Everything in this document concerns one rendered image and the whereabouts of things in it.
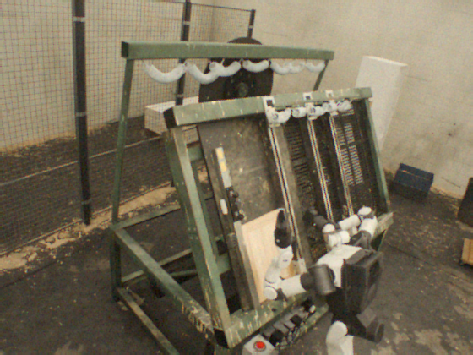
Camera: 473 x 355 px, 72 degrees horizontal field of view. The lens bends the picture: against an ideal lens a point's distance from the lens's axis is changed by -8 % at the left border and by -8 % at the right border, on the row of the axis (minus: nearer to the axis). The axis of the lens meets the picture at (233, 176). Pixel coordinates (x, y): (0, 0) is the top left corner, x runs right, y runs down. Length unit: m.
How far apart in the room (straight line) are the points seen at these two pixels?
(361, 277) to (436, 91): 5.47
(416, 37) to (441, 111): 1.38
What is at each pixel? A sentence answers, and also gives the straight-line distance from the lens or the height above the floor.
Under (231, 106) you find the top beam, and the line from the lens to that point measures 1.99.
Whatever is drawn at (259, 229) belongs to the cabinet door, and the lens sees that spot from 2.15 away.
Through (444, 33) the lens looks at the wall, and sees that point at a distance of 6.97.
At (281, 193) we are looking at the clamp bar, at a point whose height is 1.41.
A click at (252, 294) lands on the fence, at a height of 0.98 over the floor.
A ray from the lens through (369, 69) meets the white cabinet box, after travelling 5.74.
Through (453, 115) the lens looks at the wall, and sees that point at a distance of 7.02.
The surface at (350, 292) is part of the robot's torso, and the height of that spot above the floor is 1.24.
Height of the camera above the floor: 2.46
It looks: 26 degrees down
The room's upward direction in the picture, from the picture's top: 9 degrees clockwise
